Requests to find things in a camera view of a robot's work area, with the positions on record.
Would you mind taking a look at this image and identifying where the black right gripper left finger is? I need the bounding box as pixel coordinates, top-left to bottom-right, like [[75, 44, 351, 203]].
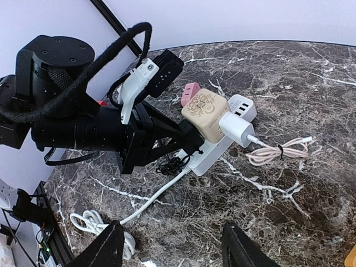
[[65, 220, 124, 267]]

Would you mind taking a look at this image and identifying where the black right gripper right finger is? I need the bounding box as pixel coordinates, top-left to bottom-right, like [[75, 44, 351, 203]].
[[221, 222, 279, 267]]

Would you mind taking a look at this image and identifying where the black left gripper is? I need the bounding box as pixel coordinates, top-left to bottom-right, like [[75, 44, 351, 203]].
[[116, 101, 186, 174]]

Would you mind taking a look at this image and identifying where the red cube socket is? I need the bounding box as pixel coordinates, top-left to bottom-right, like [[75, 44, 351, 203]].
[[97, 101, 109, 107]]

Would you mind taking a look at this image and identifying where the orange power strip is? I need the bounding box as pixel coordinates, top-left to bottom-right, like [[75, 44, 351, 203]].
[[344, 245, 356, 267]]

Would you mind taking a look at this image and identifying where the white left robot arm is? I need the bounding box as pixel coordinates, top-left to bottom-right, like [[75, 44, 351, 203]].
[[1, 22, 191, 174]]

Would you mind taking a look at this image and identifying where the black plug at back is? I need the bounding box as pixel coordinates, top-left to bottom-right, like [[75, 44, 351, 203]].
[[179, 119, 205, 156]]

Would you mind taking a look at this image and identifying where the beige cube socket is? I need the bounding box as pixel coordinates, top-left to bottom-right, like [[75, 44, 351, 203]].
[[181, 88, 231, 144]]

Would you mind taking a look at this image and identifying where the pink plug adapter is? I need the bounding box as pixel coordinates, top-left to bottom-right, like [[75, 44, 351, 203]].
[[181, 82, 201, 107]]

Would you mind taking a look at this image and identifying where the white power strip at back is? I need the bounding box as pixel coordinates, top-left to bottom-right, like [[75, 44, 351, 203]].
[[186, 94, 257, 176]]

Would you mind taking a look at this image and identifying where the white usb charger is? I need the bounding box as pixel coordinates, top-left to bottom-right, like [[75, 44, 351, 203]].
[[219, 111, 255, 148]]

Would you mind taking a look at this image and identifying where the white coiled cable at back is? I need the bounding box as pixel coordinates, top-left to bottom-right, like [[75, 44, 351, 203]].
[[68, 166, 192, 261]]

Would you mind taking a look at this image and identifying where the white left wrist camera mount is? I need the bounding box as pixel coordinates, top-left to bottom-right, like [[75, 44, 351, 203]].
[[117, 58, 159, 125]]

